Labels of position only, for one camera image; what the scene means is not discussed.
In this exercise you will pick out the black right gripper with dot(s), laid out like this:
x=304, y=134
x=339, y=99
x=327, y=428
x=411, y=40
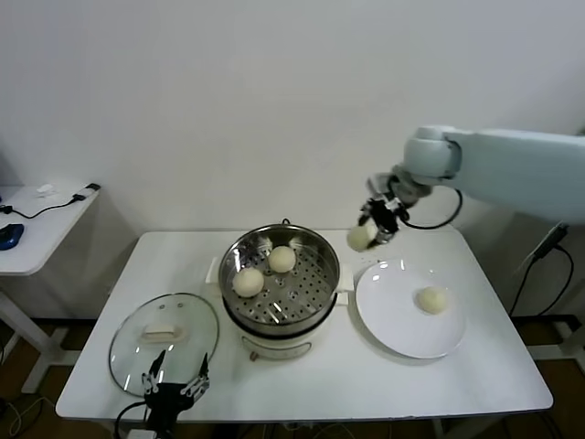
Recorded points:
x=386, y=215

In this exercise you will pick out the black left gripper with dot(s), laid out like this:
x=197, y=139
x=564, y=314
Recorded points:
x=165, y=400

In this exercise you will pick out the white steamed baozi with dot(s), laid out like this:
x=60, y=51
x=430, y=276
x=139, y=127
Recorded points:
x=248, y=282
x=282, y=260
x=360, y=238
x=430, y=300

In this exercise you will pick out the oval glass pot lid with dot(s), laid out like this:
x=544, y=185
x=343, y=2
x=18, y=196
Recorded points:
x=137, y=315

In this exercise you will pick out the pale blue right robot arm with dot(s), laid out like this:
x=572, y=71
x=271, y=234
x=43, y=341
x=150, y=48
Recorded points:
x=503, y=164

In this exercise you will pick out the stainless steel steamer pot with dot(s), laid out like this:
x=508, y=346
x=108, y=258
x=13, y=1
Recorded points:
x=274, y=343

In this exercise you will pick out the perforated steel steamer basket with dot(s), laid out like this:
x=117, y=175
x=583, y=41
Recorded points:
x=237, y=260

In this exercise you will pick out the round white plate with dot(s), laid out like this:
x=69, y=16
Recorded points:
x=402, y=320

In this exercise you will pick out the thin white strip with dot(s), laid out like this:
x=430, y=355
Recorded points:
x=525, y=264

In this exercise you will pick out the black power adapter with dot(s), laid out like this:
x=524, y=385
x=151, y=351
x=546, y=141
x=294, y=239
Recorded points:
x=553, y=243

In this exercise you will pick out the white side table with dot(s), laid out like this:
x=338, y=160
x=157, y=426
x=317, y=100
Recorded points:
x=45, y=228

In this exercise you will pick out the blue computer mouse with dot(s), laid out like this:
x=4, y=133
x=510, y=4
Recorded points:
x=10, y=235

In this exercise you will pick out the white desk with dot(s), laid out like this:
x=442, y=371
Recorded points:
x=555, y=353

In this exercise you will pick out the small white object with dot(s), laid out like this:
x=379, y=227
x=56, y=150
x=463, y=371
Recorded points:
x=45, y=189

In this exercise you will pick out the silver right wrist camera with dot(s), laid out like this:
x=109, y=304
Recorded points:
x=379, y=183

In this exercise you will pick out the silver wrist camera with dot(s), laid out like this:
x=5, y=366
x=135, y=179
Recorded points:
x=379, y=183
x=137, y=433

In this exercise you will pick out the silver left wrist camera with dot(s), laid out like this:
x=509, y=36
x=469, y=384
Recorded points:
x=137, y=433

